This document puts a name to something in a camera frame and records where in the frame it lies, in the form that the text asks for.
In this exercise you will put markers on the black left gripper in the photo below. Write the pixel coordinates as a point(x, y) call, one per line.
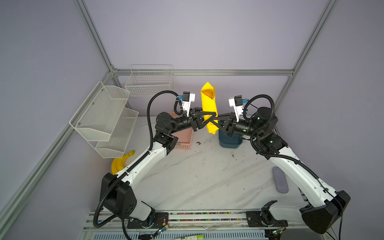
point(195, 119)

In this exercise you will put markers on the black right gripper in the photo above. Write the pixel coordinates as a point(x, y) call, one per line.
point(230, 123)

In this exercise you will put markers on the yellow paper napkin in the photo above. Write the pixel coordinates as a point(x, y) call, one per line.
point(208, 96)

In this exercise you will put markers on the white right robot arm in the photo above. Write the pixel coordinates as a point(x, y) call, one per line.
point(256, 119)

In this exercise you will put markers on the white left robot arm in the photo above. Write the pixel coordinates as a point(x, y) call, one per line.
point(118, 199)

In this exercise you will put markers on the teal oval plastic tub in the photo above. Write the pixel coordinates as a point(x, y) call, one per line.
point(232, 142)

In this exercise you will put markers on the pink perforated plastic basket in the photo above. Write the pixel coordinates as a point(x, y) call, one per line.
point(184, 139)

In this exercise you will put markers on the grey oval case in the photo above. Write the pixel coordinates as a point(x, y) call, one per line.
point(280, 180)

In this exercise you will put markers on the white mesh shelf lower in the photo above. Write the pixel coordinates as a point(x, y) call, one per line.
point(121, 135)

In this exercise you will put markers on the white mesh shelf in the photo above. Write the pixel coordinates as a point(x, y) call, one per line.
point(121, 135)
point(96, 119)

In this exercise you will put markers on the yellow banana toy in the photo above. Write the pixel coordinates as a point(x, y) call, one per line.
point(119, 163)

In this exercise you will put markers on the white mesh shelf upper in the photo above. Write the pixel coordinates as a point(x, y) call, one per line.
point(96, 119)

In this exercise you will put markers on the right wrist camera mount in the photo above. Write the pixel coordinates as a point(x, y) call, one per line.
point(237, 102)

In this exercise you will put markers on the white wire wall basket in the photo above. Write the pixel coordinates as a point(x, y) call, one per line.
point(148, 80)

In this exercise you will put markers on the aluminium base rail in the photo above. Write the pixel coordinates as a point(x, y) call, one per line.
point(211, 220)

